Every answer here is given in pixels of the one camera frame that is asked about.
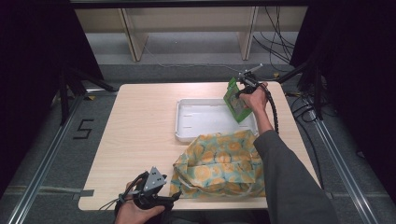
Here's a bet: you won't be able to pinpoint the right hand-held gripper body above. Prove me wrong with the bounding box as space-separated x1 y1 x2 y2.
238 63 264 94

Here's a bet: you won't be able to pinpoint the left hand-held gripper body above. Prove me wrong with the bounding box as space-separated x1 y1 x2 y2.
134 166 175 210

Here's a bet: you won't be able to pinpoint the green snack packet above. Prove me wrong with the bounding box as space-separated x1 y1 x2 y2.
222 77 253 125

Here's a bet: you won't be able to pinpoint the white plastic tray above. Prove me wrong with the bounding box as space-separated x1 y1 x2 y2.
174 98 260 144

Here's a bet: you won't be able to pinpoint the orange-print cloth bag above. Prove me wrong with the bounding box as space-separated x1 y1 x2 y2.
169 129 267 199

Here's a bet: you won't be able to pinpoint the person's right hand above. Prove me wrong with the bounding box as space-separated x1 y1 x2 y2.
240 81 270 115

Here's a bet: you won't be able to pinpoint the person's left hand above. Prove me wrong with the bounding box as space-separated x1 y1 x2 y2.
115 181 166 224

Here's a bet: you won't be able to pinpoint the person's dark trousers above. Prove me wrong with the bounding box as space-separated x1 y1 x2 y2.
160 208 273 224

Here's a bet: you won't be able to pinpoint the black metal stand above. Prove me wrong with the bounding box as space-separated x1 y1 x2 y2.
58 66 118 126
276 58 325 121

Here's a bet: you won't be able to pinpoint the light wooden shelf unit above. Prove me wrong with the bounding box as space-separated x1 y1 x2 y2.
74 6 309 63

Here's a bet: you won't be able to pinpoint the grey floor tape strip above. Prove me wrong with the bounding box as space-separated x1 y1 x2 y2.
5 185 95 201

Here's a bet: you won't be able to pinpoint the black curtain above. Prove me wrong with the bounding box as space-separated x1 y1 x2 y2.
289 0 396 188
0 0 105 195

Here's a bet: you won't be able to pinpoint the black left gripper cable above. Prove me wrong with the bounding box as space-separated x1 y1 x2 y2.
98 172 148 213

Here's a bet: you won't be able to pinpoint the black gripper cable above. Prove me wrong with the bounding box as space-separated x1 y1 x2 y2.
261 83 280 135
98 172 148 213

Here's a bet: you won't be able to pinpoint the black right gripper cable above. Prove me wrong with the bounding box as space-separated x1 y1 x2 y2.
261 83 280 135

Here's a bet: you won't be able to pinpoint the bundle of black cables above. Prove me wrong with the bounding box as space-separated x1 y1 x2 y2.
252 6 296 73

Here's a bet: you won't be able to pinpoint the black floor cables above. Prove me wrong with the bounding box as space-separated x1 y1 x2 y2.
285 91 326 190

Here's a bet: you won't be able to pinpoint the aluminium floor rail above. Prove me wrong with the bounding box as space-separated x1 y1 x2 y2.
306 96 380 224
7 92 86 224

